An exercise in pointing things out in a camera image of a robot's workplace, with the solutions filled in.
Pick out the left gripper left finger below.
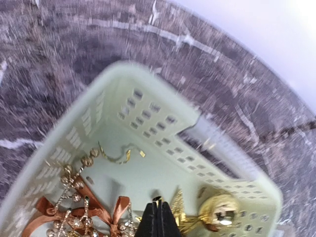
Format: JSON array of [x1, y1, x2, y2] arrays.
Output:
[[135, 202, 157, 237]]

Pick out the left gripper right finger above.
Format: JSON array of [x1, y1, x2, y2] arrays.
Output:
[[157, 200, 181, 237]]

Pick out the beige plastic basket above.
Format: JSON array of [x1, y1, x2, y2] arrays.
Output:
[[0, 62, 282, 237]]

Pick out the gold bell ornament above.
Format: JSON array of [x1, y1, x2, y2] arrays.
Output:
[[198, 194, 240, 232]]

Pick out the brown ribbon bow ornament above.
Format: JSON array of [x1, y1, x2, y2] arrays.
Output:
[[23, 177, 131, 237]]

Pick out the gold ornaments pile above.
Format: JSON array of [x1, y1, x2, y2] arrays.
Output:
[[46, 145, 146, 237]]

